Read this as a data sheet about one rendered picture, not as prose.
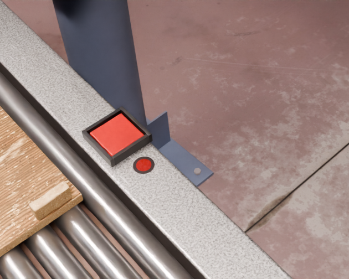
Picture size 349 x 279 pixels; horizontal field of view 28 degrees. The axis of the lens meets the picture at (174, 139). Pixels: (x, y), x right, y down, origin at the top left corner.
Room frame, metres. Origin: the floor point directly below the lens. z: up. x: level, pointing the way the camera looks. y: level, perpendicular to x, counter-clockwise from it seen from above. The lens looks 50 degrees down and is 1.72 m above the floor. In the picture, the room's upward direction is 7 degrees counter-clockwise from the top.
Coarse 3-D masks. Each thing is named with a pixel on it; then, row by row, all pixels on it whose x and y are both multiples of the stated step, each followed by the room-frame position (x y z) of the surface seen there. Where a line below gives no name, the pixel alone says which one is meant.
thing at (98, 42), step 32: (64, 0) 1.23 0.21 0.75; (96, 0) 1.22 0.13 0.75; (64, 32) 1.25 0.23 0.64; (96, 32) 1.21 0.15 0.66; (128, 32) 1.26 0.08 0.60; (96, 64) 1.21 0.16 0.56; (128, 64) 1.24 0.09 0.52; (128, 96) 1.23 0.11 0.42; (160, 128) 1.38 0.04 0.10; (192, 160) 1.32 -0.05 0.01
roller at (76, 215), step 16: (80, 208) 0.56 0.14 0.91; (64, 224) 0.53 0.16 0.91; (80, 224) 0.53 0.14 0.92; (80, 240) 0.50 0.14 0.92; (96, 240) 0.50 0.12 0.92; (96, 256) 0.47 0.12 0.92; (112, 256) 0.47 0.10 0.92; (96, 272) 0.46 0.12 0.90; (112, 272) 0.45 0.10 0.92; (128, 272) 0.44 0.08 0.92
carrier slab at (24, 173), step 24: (0, 120) 0.72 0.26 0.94; (0, 144) 0.67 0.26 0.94; (24, 144) 0.67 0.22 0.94; (0, 168) 0.63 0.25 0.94; (24, 168) 0.62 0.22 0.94; (48, 168) 0.62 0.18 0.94; (0, 192) 0.58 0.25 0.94; (24, 192) 0.58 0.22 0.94; (72, 192) 0.57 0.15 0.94; (0, 216) 0.54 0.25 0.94; (24, 216) 0.54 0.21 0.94; (48, 216) 0.53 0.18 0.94; (0, 240) 0.50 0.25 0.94
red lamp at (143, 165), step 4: (140, 160) 0.63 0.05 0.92; (144, 160) 0.63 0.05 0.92; (148, 160) 0.63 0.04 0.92; (136, 164) 0.62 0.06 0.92; (140, 164) 0.62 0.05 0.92; (144, 164) 0.62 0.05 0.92; (148, 164) 0.62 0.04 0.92; (140, 168) 0.61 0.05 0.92; (144, 168) 0.61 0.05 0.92; (148, 168) 0.61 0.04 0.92
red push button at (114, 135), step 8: (112, 120) 0.70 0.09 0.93; (120, 120) 0.70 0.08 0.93; (128, 120) 0.70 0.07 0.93; (96, 128) 0.69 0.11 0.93; (104, 128) 0.69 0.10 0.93; (112, 128) 0.68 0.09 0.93; (120, 128) 0.68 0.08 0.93; (128, 128) 0.68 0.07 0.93; (136, 128) 0.68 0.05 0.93; (96, 136) 0.67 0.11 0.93; (104, 136) 0.67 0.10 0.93; (112, 136) 0.67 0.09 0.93; (120, 136) 0.67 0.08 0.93; (128, 136) 0.67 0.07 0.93; (136, 136) 0.66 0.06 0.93; (104, 144) 0.65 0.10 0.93; (112, 144) 0.65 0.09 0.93; (120, 144) 0.65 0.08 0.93; (128, 144) 0.65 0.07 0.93; (112, 152) 0.64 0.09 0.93
